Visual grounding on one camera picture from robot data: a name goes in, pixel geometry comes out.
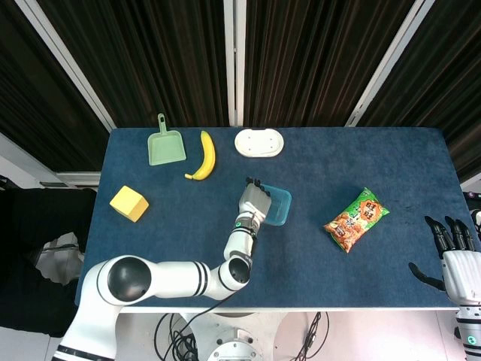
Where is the light green plastic dustpan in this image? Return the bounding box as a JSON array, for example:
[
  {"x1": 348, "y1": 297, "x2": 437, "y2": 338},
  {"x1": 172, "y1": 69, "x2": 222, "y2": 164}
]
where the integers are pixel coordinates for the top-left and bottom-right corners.
[{"x1": 147, "y1": 113, "x2": 187, "y2": 167}]

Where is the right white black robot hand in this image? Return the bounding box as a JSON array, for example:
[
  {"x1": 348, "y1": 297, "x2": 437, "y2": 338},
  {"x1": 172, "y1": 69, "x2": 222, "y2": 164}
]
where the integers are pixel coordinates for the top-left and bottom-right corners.
[{"x1": 408, "y1": 215, "x2": 481, "y2": 304}]

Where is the clear plastic container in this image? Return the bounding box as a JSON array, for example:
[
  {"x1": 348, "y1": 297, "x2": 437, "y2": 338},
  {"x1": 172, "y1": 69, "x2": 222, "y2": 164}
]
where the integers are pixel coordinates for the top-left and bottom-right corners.
[{"x1": 240, "y1": 180, "x2": 292, "y2": 227}]

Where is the yellow banana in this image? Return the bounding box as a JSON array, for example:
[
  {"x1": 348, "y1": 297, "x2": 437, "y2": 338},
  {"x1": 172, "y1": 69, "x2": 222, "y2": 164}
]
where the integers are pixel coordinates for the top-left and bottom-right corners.
[{"x1": 184, "y1": 130, "x2": 217, "y2": 181}]

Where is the white grey robot base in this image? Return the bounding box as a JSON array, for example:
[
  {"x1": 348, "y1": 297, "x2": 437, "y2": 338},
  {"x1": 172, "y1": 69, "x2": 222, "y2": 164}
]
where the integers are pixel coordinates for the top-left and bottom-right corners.
[{"x1": 180, "y1": 311, "x2": 289, "y2": 361}]

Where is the blue velvet tablecloth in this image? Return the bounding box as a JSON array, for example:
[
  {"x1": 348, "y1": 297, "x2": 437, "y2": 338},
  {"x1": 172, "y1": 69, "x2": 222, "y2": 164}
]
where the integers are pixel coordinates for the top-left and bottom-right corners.
[{"x1": 74, "y1": 126, "x2": 467, "y2": 310}]

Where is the white table frame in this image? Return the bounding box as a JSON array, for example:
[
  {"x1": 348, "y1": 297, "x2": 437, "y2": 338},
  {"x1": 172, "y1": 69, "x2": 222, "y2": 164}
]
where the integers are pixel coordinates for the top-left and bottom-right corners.
[{"x1": 119, "y1": 305, "x2": 458, "y2": 314}]

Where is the dark brown pleated curtain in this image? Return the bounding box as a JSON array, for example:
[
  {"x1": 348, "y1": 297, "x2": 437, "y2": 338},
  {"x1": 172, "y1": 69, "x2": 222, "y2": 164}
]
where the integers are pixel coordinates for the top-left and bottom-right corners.
[{"x1": 0, "y1": 0, "x2": 481, "y2": 185}]

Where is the green orange snack bag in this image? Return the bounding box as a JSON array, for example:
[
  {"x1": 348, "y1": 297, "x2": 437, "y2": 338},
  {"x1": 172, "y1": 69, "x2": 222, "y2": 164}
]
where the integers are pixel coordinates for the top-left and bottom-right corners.
[{"x1": 323, "y1": 187, "x2": 391, "y2": 254}]

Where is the black cable bundle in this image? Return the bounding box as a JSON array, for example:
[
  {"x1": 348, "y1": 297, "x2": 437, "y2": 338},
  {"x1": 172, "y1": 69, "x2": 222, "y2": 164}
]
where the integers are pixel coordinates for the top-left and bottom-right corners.
[
  {"x1": 295, "y1": 311, "x2": 330, "y2": 361},
  {"x1": 153, "y1": 296, "x2": 236, "y2": 361}
]

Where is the yellow foam cube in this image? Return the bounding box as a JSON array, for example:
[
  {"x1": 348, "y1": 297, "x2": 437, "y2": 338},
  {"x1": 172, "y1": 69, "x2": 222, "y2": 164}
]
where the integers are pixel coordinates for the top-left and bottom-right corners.
[{"x1": 109, "y1": 185, "x2": 150, "y2": 223}]

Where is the white vertical frame post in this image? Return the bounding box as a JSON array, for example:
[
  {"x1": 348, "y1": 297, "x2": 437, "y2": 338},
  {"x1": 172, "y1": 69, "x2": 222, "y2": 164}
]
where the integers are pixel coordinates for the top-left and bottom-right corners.
[{"x1": 223, "y1": 0, "x2": 247, "y2": 127}]

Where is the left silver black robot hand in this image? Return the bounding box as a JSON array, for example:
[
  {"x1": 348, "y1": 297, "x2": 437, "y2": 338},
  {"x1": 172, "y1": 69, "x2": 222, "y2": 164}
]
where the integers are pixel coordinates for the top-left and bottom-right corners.
[{"x1": 238, "y1": 177, "x2": 272, "y2": 223}]

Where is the white oval plastic base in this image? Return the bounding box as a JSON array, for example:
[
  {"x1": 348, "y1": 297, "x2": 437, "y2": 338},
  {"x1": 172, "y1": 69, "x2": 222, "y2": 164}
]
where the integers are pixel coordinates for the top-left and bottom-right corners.
[{"x1": 234, "y1": 127, "x2": 286, "y2": 159}]

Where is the white slanted frame post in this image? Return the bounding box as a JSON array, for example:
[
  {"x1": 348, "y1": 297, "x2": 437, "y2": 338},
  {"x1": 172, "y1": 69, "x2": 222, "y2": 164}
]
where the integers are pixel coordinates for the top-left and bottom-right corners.
[
  {"x1": 344, "y1": 0, "x2": 437, "y2": 127},
  {"x1": 14, "y1": 0, "x2": 118, "y2": 132}
]

